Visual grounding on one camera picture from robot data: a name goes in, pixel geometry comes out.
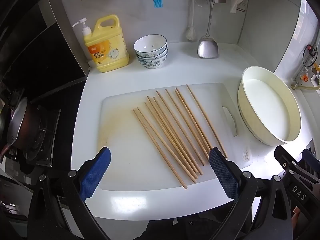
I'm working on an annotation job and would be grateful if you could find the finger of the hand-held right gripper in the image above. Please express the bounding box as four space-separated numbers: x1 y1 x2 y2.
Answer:
303 149 320 180
274 145 304 183

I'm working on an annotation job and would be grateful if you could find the bunch of wooden chopsticks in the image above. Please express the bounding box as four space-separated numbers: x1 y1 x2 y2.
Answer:
132 84 228 190

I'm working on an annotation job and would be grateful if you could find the yellow dish soap bottle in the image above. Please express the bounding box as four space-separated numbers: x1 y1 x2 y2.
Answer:
72 14 130 73

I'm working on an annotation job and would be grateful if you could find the cream round basin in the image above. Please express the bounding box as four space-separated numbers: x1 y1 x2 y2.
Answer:
237 66 302 146

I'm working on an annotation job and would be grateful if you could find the black cable loop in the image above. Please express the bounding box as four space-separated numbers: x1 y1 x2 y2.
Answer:
302 44 318 68

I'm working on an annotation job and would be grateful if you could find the yellow gas hose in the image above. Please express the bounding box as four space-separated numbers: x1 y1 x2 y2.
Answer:
291 79 320 91

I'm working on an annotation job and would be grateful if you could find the steel wok spatula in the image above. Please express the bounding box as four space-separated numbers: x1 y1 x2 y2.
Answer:
197 0 218 58

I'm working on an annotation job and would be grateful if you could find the white plastic cutting board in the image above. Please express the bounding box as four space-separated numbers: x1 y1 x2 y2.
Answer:
96 82 253 192

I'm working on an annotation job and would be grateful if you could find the white long-handled bottle brush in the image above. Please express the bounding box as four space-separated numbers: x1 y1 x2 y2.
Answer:
185 0 198 41

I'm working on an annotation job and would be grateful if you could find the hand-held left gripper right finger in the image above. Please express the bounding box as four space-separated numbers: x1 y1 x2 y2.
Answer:
209 147 293 240

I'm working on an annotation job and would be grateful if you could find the grey gas pipe with valves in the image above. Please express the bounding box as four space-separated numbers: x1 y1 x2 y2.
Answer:
294 44 320 90

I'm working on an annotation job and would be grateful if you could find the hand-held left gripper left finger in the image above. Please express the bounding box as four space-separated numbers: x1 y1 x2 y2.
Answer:
26 147 112 240

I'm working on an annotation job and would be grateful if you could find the floral ceramic bowl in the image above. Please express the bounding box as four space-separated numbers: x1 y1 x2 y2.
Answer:
133 35 167 55
135 49 168 62
137 55 167 70

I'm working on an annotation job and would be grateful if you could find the black range hood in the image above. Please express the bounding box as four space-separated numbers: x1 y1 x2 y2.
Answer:
0 0 87 100

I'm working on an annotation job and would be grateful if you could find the brown cooking pan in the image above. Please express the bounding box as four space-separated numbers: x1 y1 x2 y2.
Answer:
0 97 42 163

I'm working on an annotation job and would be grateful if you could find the black gas stove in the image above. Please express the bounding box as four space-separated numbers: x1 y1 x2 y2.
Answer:
0 87 62 175

